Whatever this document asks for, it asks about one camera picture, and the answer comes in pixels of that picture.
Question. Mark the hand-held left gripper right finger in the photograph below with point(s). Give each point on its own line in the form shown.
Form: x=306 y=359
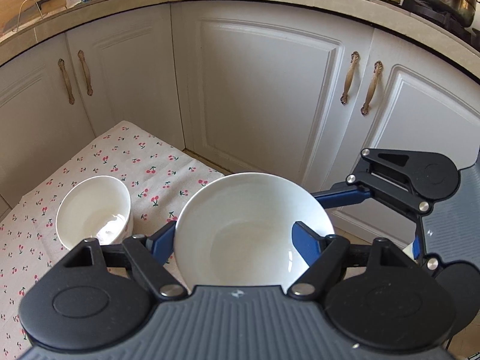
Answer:
x=308 y=242

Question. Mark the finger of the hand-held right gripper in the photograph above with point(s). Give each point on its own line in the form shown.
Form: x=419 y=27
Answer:
x=341 y=197
x=415 y=249

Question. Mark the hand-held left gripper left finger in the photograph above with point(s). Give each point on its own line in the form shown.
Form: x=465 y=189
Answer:
x=162 y=243

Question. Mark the white pink-flower bowl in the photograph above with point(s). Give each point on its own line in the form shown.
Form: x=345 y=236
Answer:
x=243 y=213

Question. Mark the plain white bowl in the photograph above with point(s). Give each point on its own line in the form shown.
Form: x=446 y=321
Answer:
x=93 y=206

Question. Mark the cherry-print tablecloth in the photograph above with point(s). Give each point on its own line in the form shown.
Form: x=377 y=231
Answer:
x=157 y=165

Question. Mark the black gas stove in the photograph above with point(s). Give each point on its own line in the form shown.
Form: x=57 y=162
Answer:
x=435 y=13

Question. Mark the kitchen knife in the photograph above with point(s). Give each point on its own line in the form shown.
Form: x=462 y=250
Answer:
x=30 y=13

